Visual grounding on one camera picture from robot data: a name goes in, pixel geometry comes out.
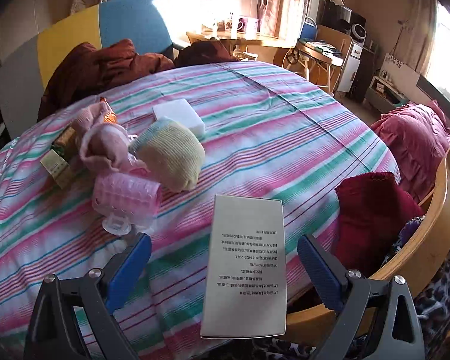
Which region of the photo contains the pink plastic hair roller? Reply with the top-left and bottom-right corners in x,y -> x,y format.
91,172 -> 161,236

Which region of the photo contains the white herbal plaster box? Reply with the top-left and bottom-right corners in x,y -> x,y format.
200,195 -> 287,340

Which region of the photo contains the pink sock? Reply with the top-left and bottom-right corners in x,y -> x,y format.
71,101 -> 149,176

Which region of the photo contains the white sponge block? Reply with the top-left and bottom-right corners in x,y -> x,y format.
153,98 -> 206,139

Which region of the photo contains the dark red folded towel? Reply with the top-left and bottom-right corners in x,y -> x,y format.
334,172 -> 424,276

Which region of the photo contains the green white medicine box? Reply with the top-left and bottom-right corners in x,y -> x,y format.
40,125 -> 80,189

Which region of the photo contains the pink cushion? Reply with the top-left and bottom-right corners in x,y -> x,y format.
370,100 -> 450,203

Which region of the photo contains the yellow striped sock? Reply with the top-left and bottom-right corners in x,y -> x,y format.
128,117 -> 206,193

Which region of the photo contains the orange snack packet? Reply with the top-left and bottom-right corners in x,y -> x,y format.
100,97 -> 118,124

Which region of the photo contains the striped tablecloth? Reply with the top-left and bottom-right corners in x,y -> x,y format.
0,62 -> 399,359

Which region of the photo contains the white small cabinet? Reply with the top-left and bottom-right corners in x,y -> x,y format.
337,41 -> 363,93

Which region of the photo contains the dark red jacket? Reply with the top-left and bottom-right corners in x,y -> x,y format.
37,39 -> 174,121

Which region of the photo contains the grey yellow blue chair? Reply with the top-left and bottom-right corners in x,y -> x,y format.
0,0 -> 178,139

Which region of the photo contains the wooden desk by window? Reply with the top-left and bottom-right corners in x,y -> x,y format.
186,30 -> 296,55

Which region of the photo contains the pink mug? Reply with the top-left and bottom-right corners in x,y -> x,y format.
236,16 -> 258,35

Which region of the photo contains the beige curtain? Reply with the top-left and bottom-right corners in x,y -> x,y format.
257,0 -> 311,41

